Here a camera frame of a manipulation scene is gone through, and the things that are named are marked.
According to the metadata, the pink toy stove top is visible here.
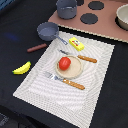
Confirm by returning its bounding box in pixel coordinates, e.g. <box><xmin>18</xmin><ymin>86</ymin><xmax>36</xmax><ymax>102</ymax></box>
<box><xmin>49</xmin><ymin>0</ymin><xmax>128</xmax><ymax>43</ymax></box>

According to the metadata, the round wooden plate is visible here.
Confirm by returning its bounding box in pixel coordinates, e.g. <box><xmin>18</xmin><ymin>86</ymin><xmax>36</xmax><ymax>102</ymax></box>
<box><xmin>55</xmin><ymin>55</ymin><xmax>83</xmax><ymax>79</ymax></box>

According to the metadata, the brown toy sausage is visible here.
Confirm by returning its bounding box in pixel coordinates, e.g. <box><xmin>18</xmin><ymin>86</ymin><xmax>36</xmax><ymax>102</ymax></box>
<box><xmin>27</xmin><ymin>43</ymin><xmax>47</xmax><ymax>53</ymax></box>

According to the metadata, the white woven placemat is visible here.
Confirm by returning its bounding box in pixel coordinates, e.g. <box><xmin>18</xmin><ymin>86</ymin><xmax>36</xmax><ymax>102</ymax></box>
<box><xmin>13</xmin><ymin>36</ymin><xmax>114</xmax><ymax>128</ymax></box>

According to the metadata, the fork with wooden handle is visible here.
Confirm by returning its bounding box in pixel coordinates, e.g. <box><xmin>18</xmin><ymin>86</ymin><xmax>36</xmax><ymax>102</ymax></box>
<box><xmin>44</xmin><ymin>72</ymin><xmax>85</xmax><ymax>90</ymax></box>

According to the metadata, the knife with wooden handle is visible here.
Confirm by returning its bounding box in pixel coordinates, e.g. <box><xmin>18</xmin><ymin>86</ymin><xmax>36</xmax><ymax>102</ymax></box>
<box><xmin>58</xmin><ymin>50</ymin><xmax>97</xmax><ymax>63</ymax></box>

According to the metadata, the yellow toy banana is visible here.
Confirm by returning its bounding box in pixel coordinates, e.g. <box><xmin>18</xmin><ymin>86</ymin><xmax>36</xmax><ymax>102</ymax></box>
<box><xmin>13</xmin><ymin>61</ymin><xmax>31</xmax><ymax>75</ymax></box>

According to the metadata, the red toy tomato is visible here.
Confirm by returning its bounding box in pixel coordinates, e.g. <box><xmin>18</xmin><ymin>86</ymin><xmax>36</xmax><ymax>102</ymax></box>
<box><xmin>59</xmin><ymin>57</ymin><xmax>71</xmax><ymax>70</ymax></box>

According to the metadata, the small grey saucepan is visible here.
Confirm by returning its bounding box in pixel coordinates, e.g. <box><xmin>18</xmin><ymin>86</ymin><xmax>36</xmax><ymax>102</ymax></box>
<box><xmin>37</xmin><ymin>22</ymin><xmax>67</xmax><ymax>45</ymax></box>

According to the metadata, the yellow toy butter box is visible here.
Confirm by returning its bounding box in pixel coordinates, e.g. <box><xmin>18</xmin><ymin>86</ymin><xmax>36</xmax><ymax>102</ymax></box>
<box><xmin>69</xmin><ymin>37</ymin><xmax>84</xmax><ymax>51</ymax></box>

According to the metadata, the white toy sink bowl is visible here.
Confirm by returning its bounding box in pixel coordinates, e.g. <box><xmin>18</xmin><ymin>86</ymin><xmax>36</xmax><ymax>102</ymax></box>
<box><xmin>116</xmin><ymin>4</ymin><xmax>128</xmax><ymax>30</ymax></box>

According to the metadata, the large grey pot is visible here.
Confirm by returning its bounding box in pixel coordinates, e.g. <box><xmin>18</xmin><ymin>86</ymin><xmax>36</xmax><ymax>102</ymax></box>
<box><xmin>56</xmin><ymin>0</ymin><xmax>77</xmax><ymax>19</ymax></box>

